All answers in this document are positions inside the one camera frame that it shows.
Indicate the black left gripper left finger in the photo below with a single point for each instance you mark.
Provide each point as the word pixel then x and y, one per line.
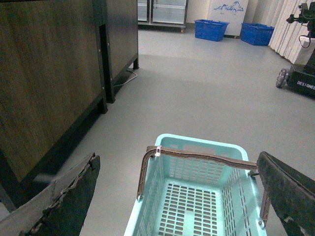
pixel 61 208

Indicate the glass door refrigerator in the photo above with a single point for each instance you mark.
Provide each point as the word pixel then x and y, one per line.
pixel 169 13

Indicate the blue plastic crate left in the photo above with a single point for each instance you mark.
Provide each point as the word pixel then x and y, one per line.
pixel 210 30

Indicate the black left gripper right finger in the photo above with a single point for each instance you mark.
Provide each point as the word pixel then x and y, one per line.
pixel 292 195

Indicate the blue plastic crate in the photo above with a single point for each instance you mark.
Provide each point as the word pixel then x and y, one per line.
pixel 256 34
pixel 210 30

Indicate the light blue plastic basket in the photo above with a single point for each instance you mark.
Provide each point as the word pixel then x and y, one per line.
pixel 181 195

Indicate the blue plastic crate right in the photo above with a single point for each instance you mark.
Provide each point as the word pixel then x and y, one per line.
pixel 256 34

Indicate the dark wooden display cabinet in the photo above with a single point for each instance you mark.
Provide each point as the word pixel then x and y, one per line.
pixel 49 81

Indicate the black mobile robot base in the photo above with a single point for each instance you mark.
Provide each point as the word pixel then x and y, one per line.
pixel 300 78

